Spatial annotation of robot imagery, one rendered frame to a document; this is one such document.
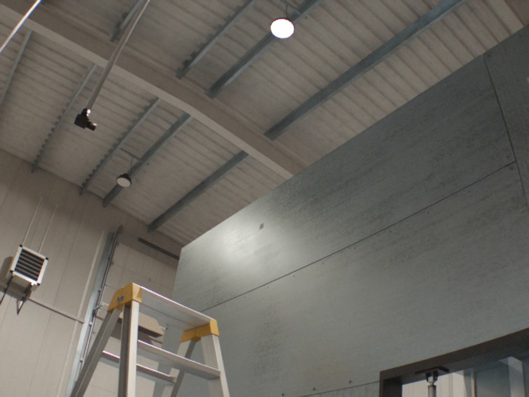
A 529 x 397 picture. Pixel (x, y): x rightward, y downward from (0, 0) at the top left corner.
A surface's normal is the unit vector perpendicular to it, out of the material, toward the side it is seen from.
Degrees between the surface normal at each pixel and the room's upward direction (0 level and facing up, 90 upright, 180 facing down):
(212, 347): 92
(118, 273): 90
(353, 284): 90
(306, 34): 177
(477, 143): 90
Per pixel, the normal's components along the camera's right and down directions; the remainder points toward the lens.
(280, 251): -0.77, -0.45
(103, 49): 0.64, -0.41
